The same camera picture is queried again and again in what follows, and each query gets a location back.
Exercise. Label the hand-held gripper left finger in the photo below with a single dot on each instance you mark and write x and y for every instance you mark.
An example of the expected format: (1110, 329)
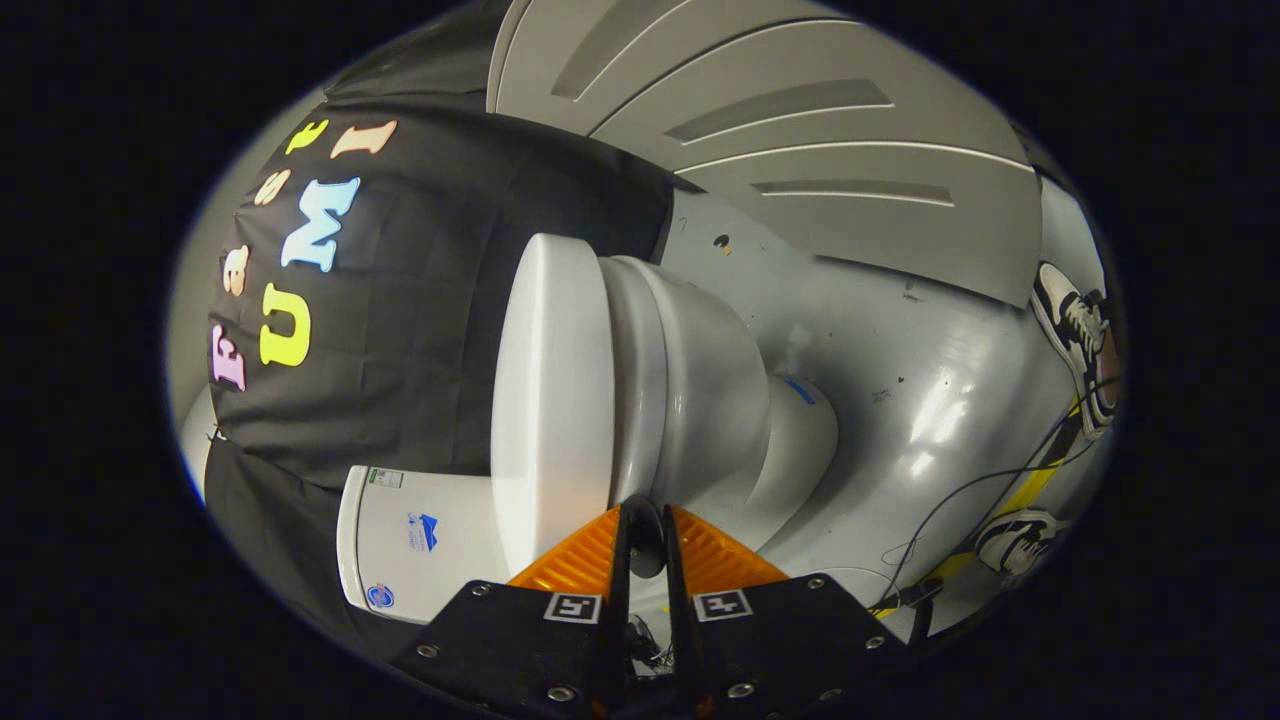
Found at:
(618, 580)

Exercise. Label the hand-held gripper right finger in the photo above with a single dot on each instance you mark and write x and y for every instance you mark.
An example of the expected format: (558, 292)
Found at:
(672, 590)

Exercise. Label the white toilet lid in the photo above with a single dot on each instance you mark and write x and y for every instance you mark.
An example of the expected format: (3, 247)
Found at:
(550, 400)

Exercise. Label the black backdrop cloth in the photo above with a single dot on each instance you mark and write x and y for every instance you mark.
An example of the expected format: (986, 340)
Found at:
(430, 330)

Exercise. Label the person's black white shoe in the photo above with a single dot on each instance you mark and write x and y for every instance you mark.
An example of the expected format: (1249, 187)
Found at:
(1075, 335)
(1015, 540)

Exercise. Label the yellow black floor tape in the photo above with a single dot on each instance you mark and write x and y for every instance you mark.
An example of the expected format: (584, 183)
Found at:
(1030, 485)

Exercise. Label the grey panelled cabinet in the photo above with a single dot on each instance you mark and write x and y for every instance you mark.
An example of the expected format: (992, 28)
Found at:
(800, 150)

